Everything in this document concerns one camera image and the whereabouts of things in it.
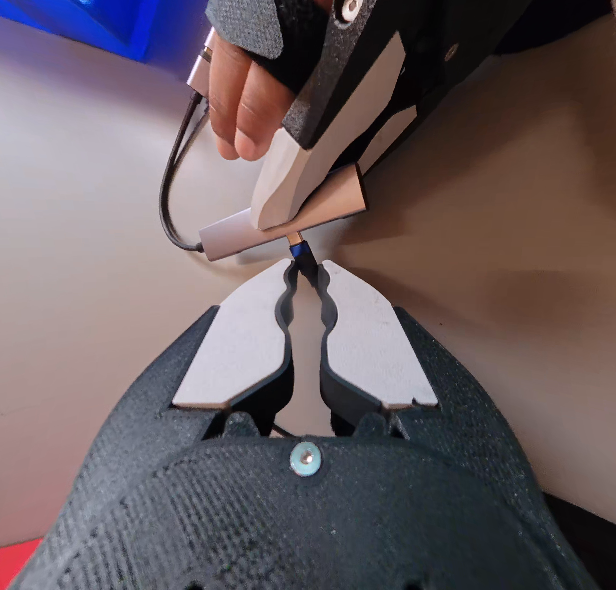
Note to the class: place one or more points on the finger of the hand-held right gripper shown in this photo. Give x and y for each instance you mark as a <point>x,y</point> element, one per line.
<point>298,180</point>
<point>390,135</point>

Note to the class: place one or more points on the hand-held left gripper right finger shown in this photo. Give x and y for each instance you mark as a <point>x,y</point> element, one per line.
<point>370,349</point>

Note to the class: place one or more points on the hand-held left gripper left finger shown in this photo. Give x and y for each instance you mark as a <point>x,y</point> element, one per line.
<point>240,344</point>

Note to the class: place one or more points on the blue plastic bin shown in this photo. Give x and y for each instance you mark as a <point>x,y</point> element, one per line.
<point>96,12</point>

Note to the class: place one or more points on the person's right hand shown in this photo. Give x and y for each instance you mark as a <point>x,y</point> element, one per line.
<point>240,108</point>

